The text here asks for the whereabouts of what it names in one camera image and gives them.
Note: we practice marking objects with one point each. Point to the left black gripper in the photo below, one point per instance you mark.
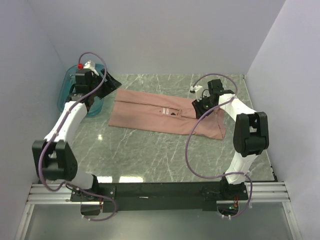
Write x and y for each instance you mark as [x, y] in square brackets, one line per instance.
[109, 86]

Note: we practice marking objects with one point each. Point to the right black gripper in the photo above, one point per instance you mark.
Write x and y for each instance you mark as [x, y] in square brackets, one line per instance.
[197, 106]

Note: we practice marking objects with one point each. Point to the pink printed t shirt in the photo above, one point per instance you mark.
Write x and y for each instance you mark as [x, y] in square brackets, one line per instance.
[153, 112]

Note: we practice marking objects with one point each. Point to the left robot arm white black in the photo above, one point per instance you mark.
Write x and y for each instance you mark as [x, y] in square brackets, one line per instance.
[53, 157]

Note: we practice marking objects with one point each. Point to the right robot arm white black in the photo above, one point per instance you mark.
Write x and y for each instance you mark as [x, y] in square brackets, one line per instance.
[250, 137]

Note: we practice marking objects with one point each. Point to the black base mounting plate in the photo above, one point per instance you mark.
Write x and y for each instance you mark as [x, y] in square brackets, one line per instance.
[143, 196]

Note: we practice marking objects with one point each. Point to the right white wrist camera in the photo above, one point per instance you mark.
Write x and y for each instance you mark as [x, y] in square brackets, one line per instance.
[198, 91]

